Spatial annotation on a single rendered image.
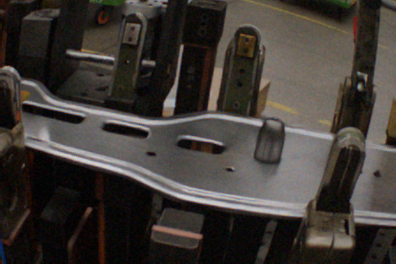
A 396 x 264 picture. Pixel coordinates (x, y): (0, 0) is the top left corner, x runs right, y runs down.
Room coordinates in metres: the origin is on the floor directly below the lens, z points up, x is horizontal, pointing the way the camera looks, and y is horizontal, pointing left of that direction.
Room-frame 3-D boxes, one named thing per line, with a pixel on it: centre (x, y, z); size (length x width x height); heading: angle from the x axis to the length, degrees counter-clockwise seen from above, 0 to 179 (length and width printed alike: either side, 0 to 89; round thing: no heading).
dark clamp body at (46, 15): (0.89, 0.27, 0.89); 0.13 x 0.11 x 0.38; 175
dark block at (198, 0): (0.88, 0.01, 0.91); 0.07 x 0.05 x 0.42; 175
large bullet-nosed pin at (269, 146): (0.66, -0.08, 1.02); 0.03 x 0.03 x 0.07
